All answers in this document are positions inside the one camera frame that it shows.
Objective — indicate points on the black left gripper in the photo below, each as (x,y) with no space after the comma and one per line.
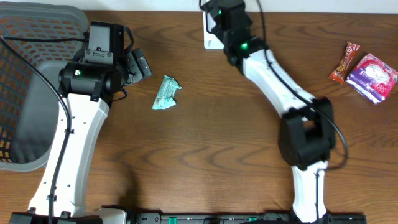
(137,65)

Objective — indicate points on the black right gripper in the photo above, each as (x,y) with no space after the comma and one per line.
(216,29)

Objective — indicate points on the teal snack packet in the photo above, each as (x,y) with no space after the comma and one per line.
(165,96)

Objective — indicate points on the red orange patterned snack packet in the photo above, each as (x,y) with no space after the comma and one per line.
(339,73)

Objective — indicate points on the red purple snack bag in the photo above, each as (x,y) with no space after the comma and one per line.
(372,78)

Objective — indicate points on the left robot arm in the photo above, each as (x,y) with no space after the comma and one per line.
(87,85)

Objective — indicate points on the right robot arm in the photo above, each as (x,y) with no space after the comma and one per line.
(307,130)

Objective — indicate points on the white barcode scanner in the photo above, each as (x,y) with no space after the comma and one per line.
(211,42)

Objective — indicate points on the gray plastic mesh basket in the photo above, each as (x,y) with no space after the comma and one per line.
(44,37)

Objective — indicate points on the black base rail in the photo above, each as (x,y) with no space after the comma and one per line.
(233,218)

